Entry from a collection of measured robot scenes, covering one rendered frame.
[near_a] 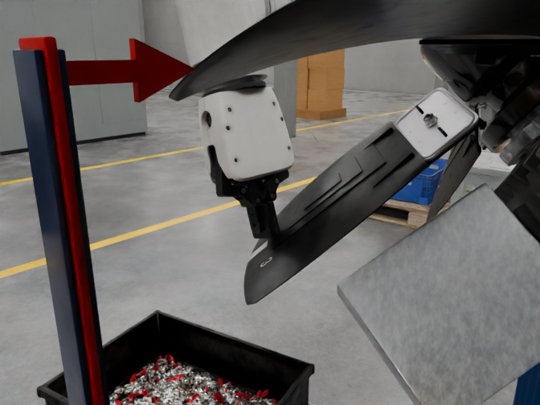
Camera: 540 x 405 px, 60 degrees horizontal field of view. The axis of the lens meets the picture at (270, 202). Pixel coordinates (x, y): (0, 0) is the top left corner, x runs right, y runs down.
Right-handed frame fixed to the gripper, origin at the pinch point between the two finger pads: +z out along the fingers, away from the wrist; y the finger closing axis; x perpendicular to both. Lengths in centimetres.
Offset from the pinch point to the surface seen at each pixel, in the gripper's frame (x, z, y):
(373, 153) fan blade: -11.9, -5.0, 7.1
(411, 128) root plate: -15.4, -6.8, 9.8
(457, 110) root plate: -20.4, -7.6, 10.2
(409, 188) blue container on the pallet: 136, 41, 260
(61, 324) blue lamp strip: -21.6, -3.0, -30.5
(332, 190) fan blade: -8.0, -2.0, 3.8
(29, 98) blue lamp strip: -24.5, -11.4, -30.4
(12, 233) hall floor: 313, 9, 51
